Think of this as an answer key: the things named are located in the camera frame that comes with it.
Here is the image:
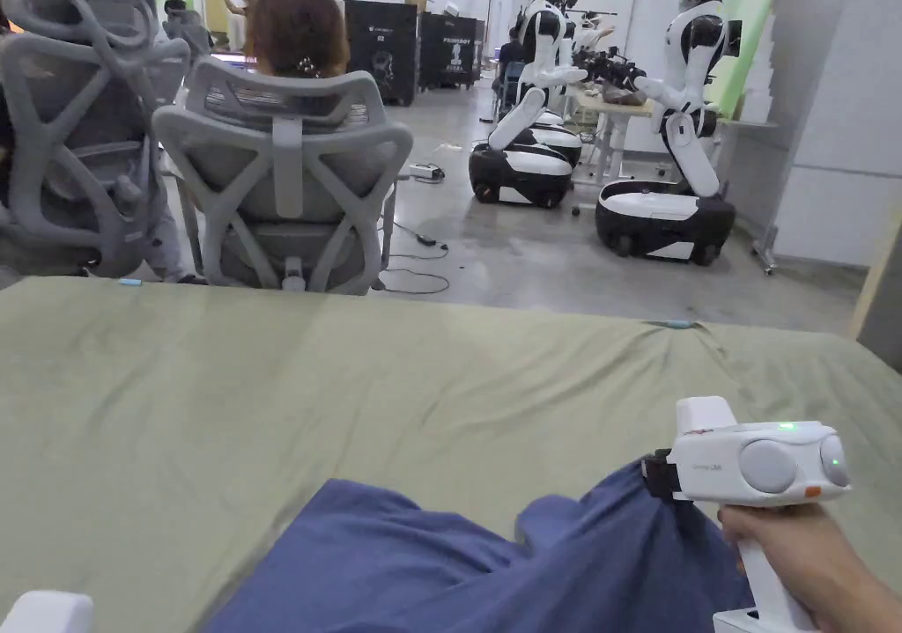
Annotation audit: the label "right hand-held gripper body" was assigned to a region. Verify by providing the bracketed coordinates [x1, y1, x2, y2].
[640, 396, 854, 633]

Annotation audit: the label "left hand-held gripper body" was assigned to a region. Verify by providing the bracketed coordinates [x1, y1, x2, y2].
[0, 590, 96, 633]

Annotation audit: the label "dark blue shirt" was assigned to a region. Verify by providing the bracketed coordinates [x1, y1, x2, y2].
[203, 458, 757, 633]

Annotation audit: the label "person's right hand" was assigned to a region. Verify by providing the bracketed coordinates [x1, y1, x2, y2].
[718, 502, 902, 633]

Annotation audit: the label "bed with pale green sheet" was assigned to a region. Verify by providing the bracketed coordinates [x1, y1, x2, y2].
[0, 273, 902, 633]

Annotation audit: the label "white black humanoid robot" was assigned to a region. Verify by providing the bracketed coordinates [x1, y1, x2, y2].
[522, 0, 614, 169]
[595, 0, 738, 267]
[468, 0, 588, 209]

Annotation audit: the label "wooden table with white legs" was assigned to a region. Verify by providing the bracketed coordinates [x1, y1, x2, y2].
[563, 83, 724, 188]

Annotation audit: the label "black crate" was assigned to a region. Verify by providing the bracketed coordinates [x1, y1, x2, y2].
[418, 12, 488, 94]
[342, 0, 423, 108]

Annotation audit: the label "grey mesh office chair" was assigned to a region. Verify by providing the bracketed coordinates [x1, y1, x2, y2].
[0, 0, 193, 279]
[151, 55, 417, 296]

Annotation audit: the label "black cable with adapter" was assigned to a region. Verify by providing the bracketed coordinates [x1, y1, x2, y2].
[379, 220, 452, 297]

